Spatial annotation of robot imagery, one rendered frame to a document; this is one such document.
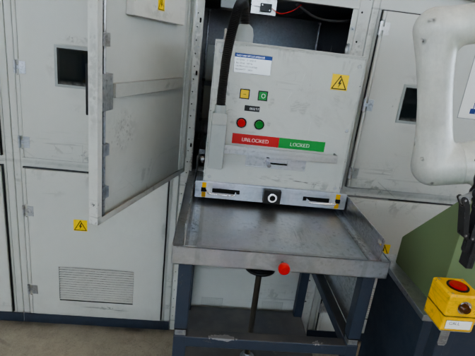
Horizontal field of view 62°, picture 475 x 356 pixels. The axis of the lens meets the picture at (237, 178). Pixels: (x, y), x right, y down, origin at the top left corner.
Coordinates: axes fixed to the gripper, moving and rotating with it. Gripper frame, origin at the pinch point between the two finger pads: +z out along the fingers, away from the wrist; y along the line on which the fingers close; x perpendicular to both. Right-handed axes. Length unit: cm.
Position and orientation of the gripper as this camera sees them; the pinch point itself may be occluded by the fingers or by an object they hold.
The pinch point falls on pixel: (469, 252)
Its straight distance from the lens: 106.4
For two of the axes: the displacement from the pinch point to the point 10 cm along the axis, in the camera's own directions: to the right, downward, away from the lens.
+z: -1.1, 9.4, 3.2
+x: 0.5, 3.2, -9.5
